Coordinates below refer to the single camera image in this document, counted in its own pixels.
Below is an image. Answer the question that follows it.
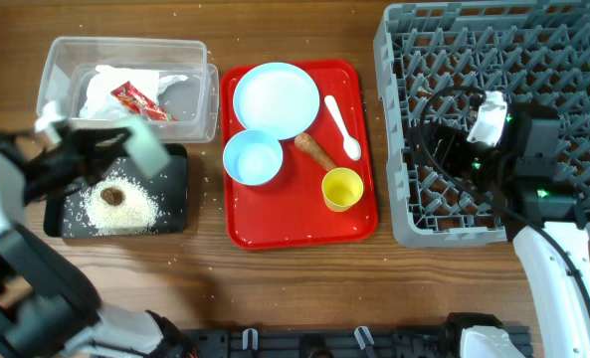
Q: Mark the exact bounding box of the white plastic spoon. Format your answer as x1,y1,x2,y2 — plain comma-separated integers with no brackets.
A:
323,95,362,161

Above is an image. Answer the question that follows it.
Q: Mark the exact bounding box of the red plastic tray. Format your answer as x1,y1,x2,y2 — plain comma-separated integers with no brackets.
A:
223,60,378,250

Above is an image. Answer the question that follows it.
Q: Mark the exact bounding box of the white napkin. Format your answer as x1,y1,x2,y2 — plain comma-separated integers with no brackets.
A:
79,65,188,119

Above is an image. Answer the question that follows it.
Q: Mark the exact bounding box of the yellow plastic cup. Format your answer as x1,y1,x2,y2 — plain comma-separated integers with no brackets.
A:
321,167,364,212

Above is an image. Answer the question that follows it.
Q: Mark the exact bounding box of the green bowl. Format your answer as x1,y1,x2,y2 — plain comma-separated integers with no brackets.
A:
117,115,170,178

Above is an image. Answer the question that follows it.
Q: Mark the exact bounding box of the brown food lump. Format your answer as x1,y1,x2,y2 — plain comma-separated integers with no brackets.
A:
100,187,125,207

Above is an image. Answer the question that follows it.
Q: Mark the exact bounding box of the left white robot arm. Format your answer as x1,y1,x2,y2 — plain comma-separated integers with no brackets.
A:
0,124,199,357

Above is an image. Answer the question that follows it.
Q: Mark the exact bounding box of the grey dishwasher rack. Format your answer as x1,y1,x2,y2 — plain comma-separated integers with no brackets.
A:
373,1,590,247

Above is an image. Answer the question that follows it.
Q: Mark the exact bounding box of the light blue bowl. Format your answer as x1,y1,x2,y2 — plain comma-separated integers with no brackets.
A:
223,130,284,186

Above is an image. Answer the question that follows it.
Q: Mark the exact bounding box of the white rice pile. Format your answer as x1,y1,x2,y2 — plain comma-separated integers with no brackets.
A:
62,175,162,238

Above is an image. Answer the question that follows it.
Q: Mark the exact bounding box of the light blue plate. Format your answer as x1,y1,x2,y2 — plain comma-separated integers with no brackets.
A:
233,63,320,140

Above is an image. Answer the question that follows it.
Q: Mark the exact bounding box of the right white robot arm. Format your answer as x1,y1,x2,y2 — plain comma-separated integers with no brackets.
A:
407,86,590,357

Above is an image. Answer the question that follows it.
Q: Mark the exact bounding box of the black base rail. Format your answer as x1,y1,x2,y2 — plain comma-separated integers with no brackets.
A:
174,325,533,358

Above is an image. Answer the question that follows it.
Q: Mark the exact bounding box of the clear plastic bin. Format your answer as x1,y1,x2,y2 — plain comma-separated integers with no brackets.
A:
36,37,219,143

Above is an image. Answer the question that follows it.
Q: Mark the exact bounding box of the black waste tray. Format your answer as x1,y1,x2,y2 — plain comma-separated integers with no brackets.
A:
43,144,188,239

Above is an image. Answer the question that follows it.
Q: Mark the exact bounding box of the red snack wrapper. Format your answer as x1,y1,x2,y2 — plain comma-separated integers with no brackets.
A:
110,82,176,122

